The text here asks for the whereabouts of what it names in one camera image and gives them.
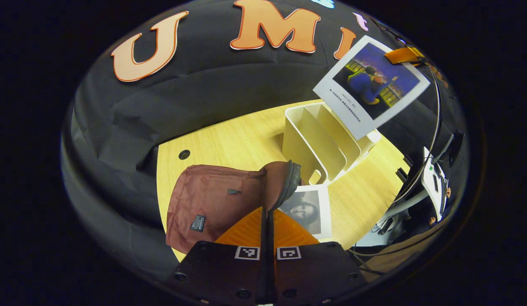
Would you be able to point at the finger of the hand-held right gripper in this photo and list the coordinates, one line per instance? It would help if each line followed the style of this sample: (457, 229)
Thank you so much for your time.
(403, 56)

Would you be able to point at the blue photo cover book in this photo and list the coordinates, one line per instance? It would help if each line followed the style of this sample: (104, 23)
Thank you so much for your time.
(374, 85)

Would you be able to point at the white bookshelf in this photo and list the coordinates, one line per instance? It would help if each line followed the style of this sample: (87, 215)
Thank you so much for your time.
(306, 140)

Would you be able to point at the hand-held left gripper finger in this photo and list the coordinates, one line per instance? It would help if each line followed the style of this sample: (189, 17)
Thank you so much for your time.
(271, 272)
(264, 255)

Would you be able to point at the thin black pole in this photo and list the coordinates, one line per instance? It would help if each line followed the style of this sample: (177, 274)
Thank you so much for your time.
(439, 123)

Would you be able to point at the black table grommet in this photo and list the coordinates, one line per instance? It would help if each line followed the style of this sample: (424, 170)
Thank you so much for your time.
(184, 154)

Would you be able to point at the grey portrait cover book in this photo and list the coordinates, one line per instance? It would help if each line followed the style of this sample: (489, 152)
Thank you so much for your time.
(306, 210)

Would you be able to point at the black backdrop cloth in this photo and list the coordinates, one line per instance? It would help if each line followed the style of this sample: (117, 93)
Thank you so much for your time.
(204, 106)

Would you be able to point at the white device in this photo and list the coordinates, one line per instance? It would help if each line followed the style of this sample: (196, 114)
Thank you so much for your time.
(433, 182)

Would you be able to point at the maroon schoolbag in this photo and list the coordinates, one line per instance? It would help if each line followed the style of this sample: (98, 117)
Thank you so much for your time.
(212, 199)

